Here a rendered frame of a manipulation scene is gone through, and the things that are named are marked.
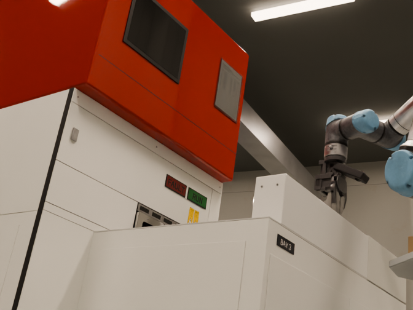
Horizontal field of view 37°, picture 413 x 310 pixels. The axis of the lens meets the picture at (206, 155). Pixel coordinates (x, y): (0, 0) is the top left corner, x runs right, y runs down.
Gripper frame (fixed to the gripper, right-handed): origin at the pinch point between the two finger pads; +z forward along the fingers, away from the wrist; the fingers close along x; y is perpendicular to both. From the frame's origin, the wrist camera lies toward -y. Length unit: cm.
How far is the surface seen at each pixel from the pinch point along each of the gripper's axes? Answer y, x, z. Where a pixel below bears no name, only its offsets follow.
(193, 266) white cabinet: 17, 46, 28
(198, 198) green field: 58, -1, -12
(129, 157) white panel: 58, 37, -13
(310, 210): -4.1, 25.4, 7.0
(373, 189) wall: 308, -761, -335
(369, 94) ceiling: 228, -544, -387
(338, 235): -4.1, 7.4, 8.5
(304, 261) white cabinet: -4.1, 26.6, 21.8
